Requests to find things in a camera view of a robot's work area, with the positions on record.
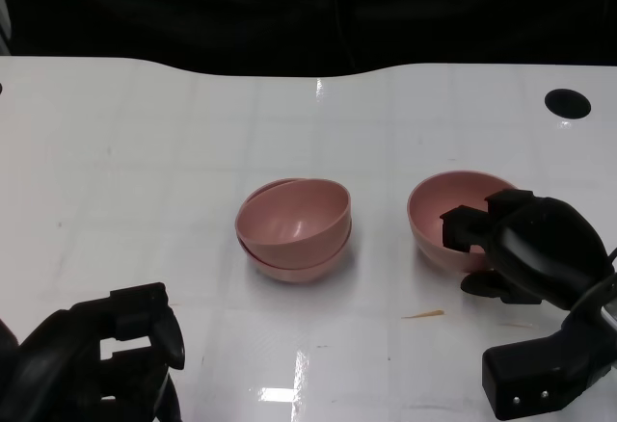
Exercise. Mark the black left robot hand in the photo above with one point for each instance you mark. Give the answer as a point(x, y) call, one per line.
point(58, 374)

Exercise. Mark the pink plastic bowl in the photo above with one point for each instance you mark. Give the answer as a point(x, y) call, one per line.
point(289, 217)
point(429, 215)
point(294, 273)

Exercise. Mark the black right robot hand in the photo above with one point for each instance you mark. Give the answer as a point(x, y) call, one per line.
point(544, 248)

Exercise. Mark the thin orange wood sliver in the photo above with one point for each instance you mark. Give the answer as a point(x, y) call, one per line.
point(426, 315)

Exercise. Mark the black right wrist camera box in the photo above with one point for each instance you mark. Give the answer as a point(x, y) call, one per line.
point(530, 374)

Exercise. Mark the black round table grommet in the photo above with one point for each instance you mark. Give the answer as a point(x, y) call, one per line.
point(567, 103)

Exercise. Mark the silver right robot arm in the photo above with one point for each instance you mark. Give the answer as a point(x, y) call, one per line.
point(611, 313)

